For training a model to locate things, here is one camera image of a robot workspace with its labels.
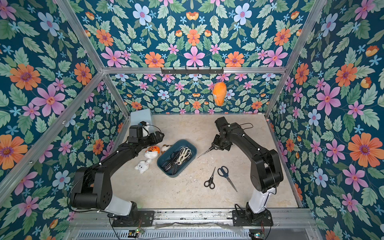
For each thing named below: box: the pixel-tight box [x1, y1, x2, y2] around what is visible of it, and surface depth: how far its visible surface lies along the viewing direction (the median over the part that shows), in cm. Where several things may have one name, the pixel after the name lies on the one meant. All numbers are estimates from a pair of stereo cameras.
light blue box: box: [130, 108, 152, 126], surface depth 100 cm
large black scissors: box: [161, 151, 180, 172], surface depth 93 cm
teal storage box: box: [157, 139, 198, 178], surface depth 95 cm
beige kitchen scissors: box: [177, 147, 192, 165], surface depth 96 cm
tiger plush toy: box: [144, 145, 161, 160], surface depth 94 cm
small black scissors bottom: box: [204, 167, 216, 189], surface depth 87 cm
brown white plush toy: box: [161, 144, 173, 155], surface depth 98 cm
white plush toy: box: [134, 158, 152, 174], surface depth 90 cm
